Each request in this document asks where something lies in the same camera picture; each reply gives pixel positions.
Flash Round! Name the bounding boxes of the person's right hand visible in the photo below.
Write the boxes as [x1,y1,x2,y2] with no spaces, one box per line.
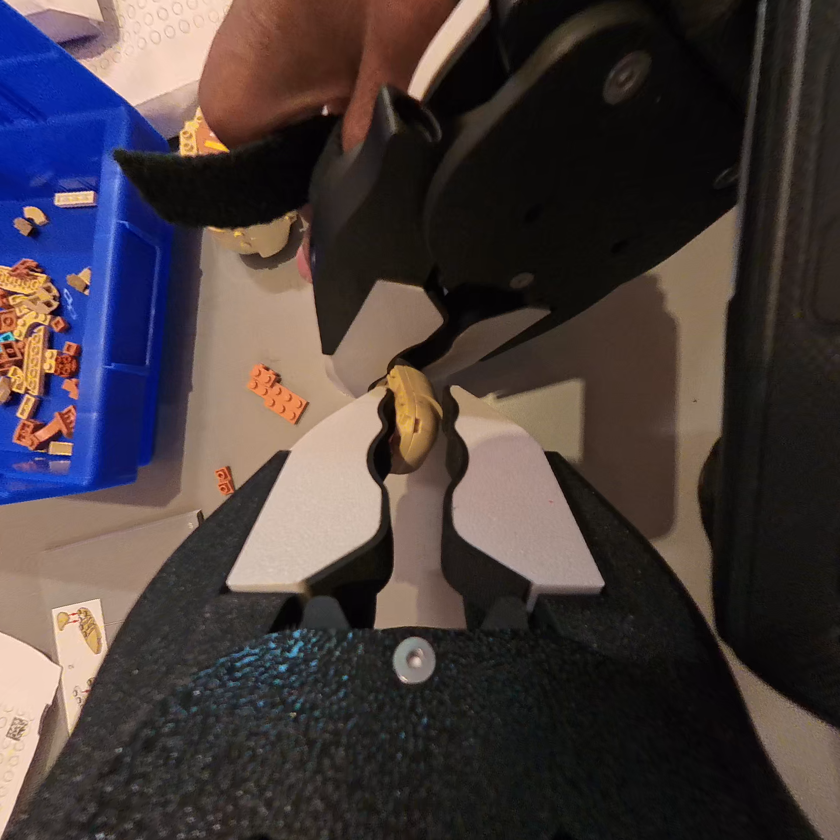
[199,0,462,284]

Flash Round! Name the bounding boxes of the small printed paper sheet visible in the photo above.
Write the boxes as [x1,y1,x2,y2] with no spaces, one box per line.
[51,597,110,737]

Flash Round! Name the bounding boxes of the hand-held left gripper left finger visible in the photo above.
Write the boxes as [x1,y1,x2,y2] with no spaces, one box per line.
[226,387,393,592]

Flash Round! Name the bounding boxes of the white paper bag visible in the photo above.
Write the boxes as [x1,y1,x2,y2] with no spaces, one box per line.
[29,0,232,114]

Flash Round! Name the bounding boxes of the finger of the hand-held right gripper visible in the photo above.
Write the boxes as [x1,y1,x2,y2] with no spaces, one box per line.
[325,279,447,399]
[420,307,552,383]

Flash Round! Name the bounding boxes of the brown brick plate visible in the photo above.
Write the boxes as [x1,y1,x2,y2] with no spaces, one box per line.
[247,364,310,425]

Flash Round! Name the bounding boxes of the pile of small bricks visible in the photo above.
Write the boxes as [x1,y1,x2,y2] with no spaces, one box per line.
[0,190,97,460]

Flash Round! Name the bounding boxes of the tan curved brick assembly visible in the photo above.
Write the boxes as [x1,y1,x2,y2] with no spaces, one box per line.
[381,364,441,475]

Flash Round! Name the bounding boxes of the white paper sheets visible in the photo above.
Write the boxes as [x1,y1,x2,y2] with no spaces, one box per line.
[0,632,64,823]

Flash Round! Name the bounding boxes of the blue plastic bin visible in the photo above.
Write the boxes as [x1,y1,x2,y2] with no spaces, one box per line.
[0,0,176,506]

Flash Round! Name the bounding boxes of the brown and tan brick figure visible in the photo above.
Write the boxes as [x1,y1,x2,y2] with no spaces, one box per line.
[178,108,311,260]

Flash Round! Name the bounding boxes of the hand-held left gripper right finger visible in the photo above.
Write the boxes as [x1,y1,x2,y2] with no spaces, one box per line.
[441,387,605,595]

